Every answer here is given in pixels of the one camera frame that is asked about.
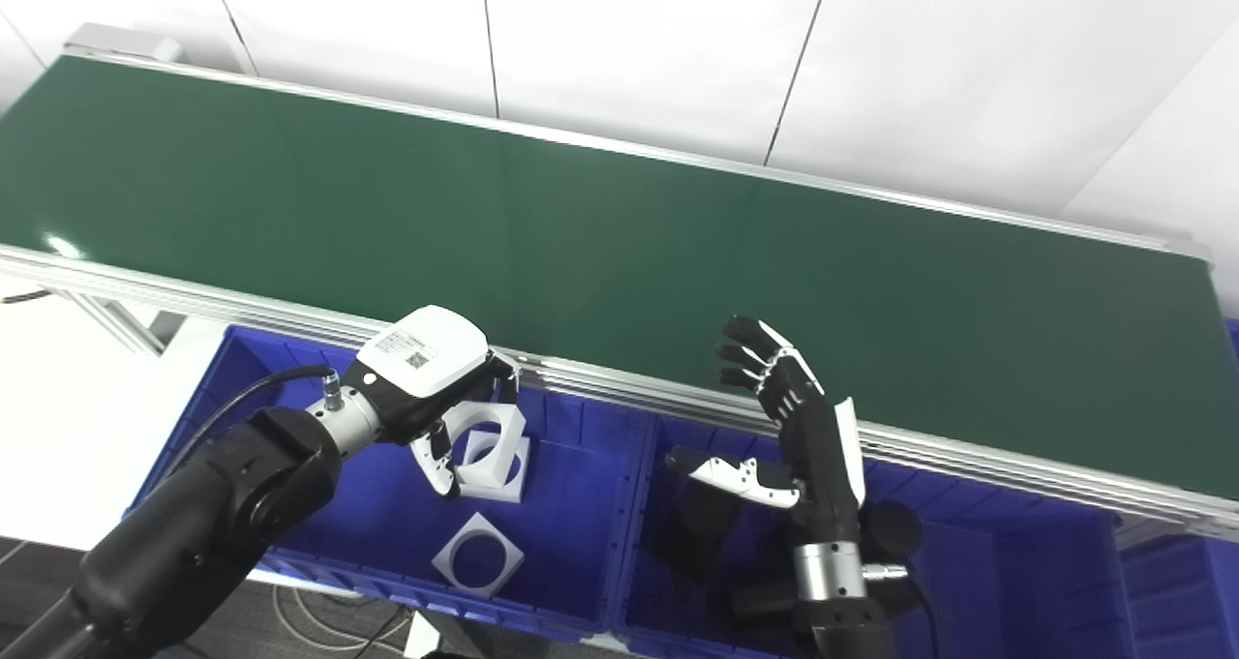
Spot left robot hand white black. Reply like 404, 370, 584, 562
339, 304, 525, 499

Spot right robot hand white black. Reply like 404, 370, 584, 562
664, 315, 868, 548

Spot white square part round hole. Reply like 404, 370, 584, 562
431, 511, 527, 600
446, 400, 529, 473
453, 433, 533, 504

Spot black round part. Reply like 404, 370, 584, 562
858, 499, 923, 561

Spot black block part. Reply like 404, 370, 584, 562
644, 478, 748, 584

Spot blue plastic bin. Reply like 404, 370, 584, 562
1118, 318, 1239, 659
124, 324, 651, 643
614, 415, 1135, 659

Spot grey conveyor end housing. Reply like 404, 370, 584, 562
62, 22, 185, 63

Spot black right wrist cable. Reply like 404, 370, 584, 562
860, 561, 938, 645

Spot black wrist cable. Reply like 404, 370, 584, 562
158, 364, 347, 488
860, 561, 938, 645

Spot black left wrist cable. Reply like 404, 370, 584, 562
158, 364, 347, 488

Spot green conveyor belt aluminium frame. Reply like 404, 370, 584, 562
0, 22, 1239, 546

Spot white looped cable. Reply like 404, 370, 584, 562
269, 584, 412, 656

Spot aluminium conveyor leg frame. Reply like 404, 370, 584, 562
46, 287, 187, 357

